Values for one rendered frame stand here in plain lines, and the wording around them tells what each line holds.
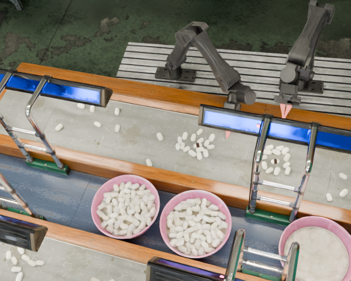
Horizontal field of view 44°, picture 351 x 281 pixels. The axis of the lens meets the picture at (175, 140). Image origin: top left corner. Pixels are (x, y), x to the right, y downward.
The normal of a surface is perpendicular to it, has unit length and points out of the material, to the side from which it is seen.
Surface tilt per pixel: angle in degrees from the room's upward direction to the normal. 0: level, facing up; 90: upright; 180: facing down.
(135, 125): 0
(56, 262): 0
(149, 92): 0
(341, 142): 58
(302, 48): 16
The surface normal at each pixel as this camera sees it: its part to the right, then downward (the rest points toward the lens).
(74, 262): -0.10, -0.55
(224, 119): -0.29, 0.40
